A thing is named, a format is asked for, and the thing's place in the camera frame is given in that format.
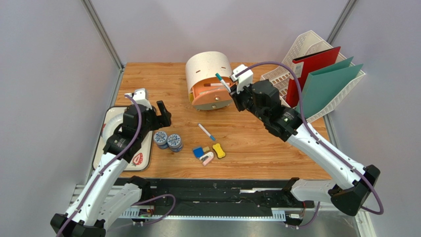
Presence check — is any blue patterned tape roll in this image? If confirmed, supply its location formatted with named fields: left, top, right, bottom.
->
left=153, top=131, right=168, bottom=149
left=167, top=134, right=183, bottom=153

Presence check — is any white blue marker pen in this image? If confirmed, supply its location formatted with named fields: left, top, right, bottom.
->
left=198, top=123, right=216, bottom=141

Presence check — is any white brown marker pen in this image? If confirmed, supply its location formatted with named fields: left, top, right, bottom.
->
left=204, top=83, right=230, bottom=87

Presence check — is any white teal marker pen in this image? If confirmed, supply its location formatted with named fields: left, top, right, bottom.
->
left=215, top=73, right=231, bottom=93

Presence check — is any round drawer storage box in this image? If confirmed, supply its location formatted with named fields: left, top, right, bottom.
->
left=185, top=51, right=233, bottom=111

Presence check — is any yellow bone-shaped eraser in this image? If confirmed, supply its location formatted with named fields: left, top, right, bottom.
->
left=212, top=143, right=226, bottom=159

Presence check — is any red file folder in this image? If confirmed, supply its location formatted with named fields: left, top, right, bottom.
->
left=285, top=46, right=341, bottom=108

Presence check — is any teal file folder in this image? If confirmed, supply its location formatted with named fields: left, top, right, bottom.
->
left=295, top=57, right=363, bottom=117

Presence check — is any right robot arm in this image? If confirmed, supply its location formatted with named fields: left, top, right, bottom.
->
left=230, top=80, right=380, bottom=216

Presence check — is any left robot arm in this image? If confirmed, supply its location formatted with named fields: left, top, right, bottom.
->
left=50, top=101, right=171, bottom=237

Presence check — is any strawberry pattern tray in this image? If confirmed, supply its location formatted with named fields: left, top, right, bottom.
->
left=92, top=106, right=154, bottom=171

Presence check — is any white paper plate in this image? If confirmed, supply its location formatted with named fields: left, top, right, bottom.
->
left=101, top=113, right=123, bottom=143

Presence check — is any blue grey lint roller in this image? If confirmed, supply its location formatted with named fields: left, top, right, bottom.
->
left=192, top=146, right=204, bottom=158

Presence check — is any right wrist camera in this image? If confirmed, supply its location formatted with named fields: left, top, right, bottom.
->
left=230, top=64, right=253, bottom=94

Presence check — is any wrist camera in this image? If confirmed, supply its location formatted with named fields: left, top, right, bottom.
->
left=125, top=88, right=153, bottom=110
left=230, top=64, right=253, bottom=94

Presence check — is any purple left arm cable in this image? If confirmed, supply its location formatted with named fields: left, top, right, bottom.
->
left=54, top=93, right=176, bottom=237

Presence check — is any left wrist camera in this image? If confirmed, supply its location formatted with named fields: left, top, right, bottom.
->
left=125, top=88, right=153, bottom=110

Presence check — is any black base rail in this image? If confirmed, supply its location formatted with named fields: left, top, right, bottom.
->
left=141, top=178, right=317, bottom=217

